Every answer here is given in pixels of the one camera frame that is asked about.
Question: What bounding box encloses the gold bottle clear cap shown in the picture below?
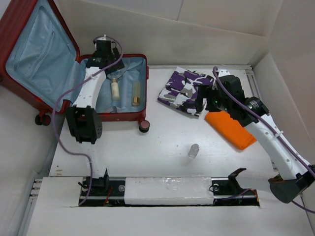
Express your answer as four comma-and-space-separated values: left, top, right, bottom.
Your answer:
111, 79, 120, 100

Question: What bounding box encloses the purple camouflage garment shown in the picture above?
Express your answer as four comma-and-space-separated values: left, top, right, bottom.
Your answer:
157, 67, 214, 117

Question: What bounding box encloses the orange cloth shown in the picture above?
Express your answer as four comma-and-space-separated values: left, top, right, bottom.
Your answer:
205, 111, 256, 150

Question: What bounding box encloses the small clear plastic bottle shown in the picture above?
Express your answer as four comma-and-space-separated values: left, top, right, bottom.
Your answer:
188, 144, 200, 159

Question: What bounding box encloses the red hard-shell suitcase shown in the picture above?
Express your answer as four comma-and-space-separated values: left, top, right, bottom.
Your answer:
0, 0, 149, 128

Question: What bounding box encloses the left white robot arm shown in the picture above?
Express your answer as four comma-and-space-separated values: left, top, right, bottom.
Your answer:
66, 35, 124, 197

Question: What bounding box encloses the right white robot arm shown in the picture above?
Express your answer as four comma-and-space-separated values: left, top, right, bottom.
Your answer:
196, 67, 315, 204

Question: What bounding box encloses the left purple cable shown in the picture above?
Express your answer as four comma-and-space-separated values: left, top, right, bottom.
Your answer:
51, 36, 124, 206

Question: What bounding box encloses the purple cable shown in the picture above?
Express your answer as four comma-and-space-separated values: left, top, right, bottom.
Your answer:
51, 36, 124, 206
213, 66, 315, 214

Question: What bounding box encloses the white foam block on rail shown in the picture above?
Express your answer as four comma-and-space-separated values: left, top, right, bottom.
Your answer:
124, 177, 214, 206

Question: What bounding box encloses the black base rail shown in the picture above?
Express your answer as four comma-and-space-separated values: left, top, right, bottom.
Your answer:
79, 177, 259, 207

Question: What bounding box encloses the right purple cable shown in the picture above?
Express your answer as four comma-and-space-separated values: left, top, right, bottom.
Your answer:
213, 66, 315, 214

